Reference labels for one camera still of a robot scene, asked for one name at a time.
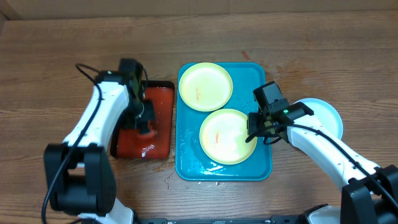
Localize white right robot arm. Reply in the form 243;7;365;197
246;98;397;223

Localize yellow plate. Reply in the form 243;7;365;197
178;62;233;112
199;109;257;165

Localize dark hourglass sponge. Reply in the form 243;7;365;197
137;124;157;139

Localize teal plastic tray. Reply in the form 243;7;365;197
175;62;272;181

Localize red tray with black rim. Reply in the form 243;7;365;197
110;80;175;159

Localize light blue plate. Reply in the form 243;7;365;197
297;98;343;139

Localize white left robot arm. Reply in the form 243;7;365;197
41;68;156;223

